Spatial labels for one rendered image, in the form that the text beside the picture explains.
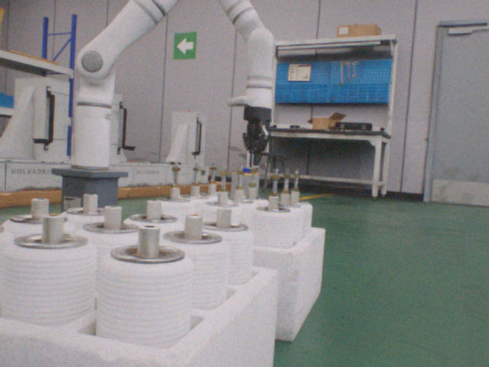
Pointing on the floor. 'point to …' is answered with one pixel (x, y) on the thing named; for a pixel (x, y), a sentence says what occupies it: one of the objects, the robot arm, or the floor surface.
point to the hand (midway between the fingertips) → (254, 160)
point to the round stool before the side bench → (268, 164)
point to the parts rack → (20, 63)
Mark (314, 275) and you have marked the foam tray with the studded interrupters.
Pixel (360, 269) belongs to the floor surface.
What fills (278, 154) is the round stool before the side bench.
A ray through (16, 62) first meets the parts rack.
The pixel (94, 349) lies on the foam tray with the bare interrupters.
